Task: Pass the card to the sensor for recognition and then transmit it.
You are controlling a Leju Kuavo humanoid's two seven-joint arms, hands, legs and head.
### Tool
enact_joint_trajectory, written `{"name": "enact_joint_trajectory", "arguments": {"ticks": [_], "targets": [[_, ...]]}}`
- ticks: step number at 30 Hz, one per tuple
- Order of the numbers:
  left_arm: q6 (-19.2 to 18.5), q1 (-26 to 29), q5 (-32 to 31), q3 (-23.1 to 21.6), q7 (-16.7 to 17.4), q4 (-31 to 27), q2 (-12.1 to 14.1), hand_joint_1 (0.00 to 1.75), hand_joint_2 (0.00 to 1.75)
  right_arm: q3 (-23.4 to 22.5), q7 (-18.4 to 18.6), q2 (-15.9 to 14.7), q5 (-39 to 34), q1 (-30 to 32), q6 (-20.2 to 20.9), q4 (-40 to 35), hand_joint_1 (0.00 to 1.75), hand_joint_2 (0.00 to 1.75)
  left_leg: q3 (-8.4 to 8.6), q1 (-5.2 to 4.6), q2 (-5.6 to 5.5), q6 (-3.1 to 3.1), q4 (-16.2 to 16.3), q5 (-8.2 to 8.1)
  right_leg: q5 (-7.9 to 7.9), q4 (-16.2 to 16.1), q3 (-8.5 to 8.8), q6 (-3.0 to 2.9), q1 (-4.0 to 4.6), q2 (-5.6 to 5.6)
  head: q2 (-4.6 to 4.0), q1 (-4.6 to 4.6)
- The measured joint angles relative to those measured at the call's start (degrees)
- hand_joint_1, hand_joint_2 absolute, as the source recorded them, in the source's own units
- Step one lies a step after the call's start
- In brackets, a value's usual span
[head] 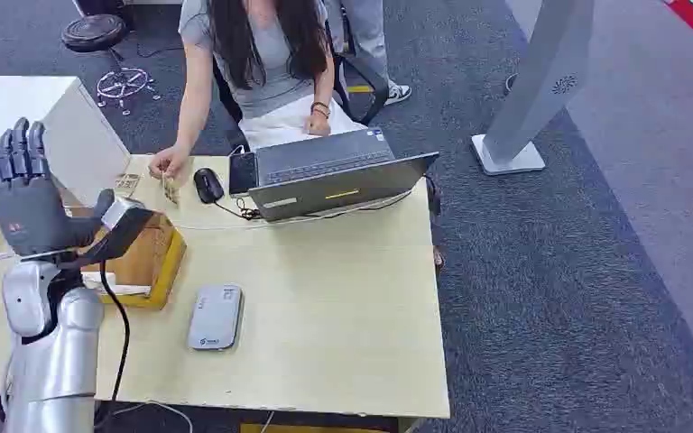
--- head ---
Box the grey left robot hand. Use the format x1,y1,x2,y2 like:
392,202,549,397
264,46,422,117
0,116,117,259

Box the person's left hand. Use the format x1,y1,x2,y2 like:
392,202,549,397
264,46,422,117
303,111,333,138

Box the person's right hand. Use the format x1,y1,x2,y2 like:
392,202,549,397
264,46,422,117
147,144,193,181

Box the black computer mouse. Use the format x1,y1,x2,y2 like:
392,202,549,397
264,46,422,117
192,167,226,206

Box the grey laptop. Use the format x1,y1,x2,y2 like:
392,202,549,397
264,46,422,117
246,126,441,224

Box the seated person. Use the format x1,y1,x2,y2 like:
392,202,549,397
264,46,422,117
147,0,369,181

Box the black phone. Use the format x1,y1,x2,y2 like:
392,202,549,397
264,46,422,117
227,152,260,198

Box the white cabinet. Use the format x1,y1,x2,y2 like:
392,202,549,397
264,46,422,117
0,75,133,208

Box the standing person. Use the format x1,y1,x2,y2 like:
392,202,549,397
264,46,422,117
325,0,412,107

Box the wooden card box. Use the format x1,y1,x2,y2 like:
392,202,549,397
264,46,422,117
65,206,188,311

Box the round black stool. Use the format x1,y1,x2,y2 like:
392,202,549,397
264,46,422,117
60,13,128,54

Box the grey card reader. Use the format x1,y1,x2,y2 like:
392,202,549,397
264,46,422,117
187,283,245,352

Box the grey floor stand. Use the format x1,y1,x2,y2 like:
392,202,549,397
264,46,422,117
470,0,596,178

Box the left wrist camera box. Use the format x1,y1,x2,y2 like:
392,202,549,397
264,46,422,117
80,198,156,264

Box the black mouse cable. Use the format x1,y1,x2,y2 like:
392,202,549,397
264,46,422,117
215,197,263,222

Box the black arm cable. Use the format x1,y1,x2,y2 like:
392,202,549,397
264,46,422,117
98,260,131,402

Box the white floor cable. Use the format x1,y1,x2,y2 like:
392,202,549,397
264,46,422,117
96,400,196,433

